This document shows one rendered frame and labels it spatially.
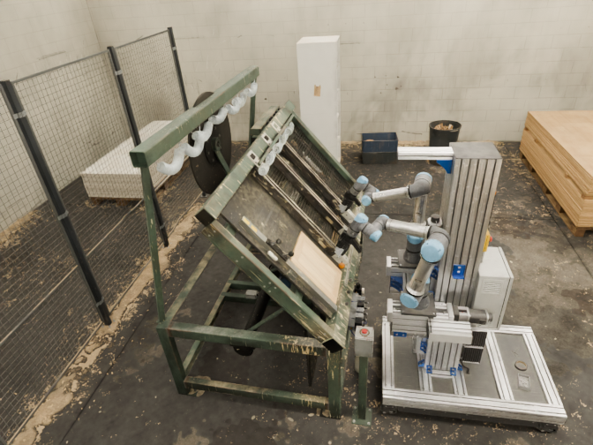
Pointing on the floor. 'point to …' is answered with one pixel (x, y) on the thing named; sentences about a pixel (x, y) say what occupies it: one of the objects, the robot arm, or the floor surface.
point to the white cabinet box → (320, 88)
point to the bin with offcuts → (443, 134)
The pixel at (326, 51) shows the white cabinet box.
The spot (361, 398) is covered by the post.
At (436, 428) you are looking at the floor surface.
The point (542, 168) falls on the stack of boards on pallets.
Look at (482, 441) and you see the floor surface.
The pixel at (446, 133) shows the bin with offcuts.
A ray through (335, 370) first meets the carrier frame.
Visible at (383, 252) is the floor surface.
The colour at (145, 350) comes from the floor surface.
